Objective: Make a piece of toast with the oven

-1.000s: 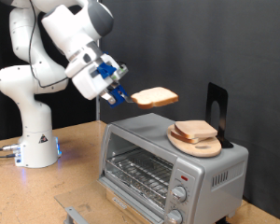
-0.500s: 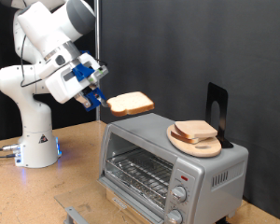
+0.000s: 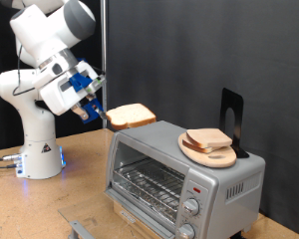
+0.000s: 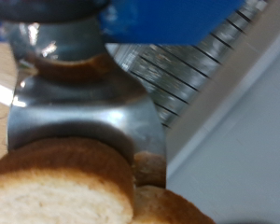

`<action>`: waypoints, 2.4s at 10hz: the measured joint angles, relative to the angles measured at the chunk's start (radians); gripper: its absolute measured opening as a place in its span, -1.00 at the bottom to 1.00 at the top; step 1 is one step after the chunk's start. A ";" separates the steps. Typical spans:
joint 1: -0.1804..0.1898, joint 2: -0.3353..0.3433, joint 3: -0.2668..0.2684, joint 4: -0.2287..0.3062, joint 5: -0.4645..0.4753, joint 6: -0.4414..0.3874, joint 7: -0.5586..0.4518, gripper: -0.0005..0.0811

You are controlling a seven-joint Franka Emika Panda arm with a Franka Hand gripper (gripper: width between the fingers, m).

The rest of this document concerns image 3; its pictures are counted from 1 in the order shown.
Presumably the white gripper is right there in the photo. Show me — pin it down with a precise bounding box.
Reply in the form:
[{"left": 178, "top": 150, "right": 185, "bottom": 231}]
[{"left": 32, "top": 59, "right": 100, "bottom": 121}]

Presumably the glass oven door with handle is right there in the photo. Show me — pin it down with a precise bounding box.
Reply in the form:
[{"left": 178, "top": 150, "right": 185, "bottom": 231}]
[{"left": 58, "top": 188, "right": 177, "bottom": 239}]

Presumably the silver toaster oven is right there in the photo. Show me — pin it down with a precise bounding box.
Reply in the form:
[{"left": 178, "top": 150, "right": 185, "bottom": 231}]
[{"left": 104, "top": 119, "right": 267, "bottom": 239}]

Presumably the wooden box under oven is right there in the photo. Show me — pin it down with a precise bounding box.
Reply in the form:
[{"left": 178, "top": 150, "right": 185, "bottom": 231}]
[{"left": 113, "top": 200, "right": 157, "bottom": 239}]

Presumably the silver oven knob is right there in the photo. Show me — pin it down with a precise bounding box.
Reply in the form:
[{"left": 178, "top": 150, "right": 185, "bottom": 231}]
[
  {"left": 182, "top": 198, "right": 200, "bottom": 217},
  {"left": 176, "top": 223, "right": 196, "bottom": 239}
]

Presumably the metal pole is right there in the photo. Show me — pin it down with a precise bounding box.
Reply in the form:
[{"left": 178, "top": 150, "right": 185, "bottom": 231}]
[{"left": 101, "top": 0, "right": 108, "bottom": 129}]

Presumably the tan bread slice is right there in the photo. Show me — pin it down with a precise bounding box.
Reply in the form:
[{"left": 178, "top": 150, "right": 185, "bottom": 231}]
[
  {"left": 185, "top": 127, "right": 233, "bottom": 149},
  {"left": 181, "top": 138, "right": 220, "bottom": 154}
]

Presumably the oval wooden cutting board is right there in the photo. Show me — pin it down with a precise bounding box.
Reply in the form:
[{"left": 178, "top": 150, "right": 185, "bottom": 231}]
[{"left": 177, "top": 132, "right": 237, "bottom": 169}]

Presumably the black metal bookend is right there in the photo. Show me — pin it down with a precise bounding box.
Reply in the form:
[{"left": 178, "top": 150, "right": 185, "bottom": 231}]
[{"left": 218, "top": 87, "right": 250, "bottom": 159}]

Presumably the black camera cable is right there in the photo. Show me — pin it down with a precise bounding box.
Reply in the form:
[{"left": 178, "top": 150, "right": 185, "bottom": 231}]
[{"left": 12, "top": 44, "right": 36, "bottom": 98}]

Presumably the wire oven rack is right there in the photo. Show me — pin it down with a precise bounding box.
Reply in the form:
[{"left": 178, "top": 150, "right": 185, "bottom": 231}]
[{"left": 113, "top": 158, "right": 186, "bottom": 222}]

